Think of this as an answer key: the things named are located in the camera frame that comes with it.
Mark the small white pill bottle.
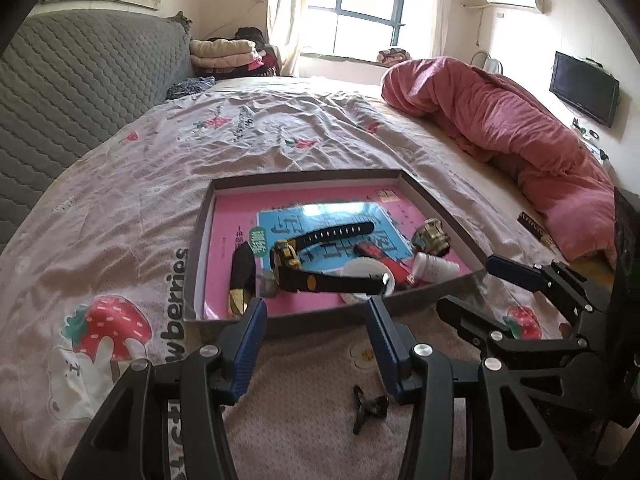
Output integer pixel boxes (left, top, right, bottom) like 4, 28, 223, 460
411, 252, 460, 284

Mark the pink strawberry print bedsheet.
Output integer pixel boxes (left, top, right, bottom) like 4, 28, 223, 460
1, 79, 551, 479

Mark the folded clothes pile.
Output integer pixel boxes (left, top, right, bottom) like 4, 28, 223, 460
189, 27, 281, 80

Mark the pink blue children's book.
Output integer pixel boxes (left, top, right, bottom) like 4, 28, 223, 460
198, 178, 480, 321

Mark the brass door knob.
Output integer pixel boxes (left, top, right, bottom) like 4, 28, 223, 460
411, 218, 451, 258

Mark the pink red duvet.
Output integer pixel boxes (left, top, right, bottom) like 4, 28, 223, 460
382, 56, 615, 261

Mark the black wall television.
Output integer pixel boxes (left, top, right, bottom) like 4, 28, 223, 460
549, 52, 620, 128

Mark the small black clip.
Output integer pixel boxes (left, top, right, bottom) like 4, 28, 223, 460
352, 385, 390, 436

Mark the grey quilted headboard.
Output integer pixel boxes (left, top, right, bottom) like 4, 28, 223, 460
1, 9, 193, 244

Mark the black lettered flat tag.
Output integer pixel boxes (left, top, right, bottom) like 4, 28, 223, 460
518, 211, 556, 250

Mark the dark blue patterned cloth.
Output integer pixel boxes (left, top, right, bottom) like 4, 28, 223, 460
166, 76, 216, 100

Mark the black yellow wrist watch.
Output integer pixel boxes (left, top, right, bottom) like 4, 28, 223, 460
269, 221, 392, 296

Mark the grey cardboard box lid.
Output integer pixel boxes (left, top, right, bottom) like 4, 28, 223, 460
182, 168, 490, 338

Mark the cream curtain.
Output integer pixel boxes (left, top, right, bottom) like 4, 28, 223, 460
258, 0, 307, 77

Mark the window with blue frame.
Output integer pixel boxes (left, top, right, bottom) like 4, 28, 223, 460
302, 0, 405, 62

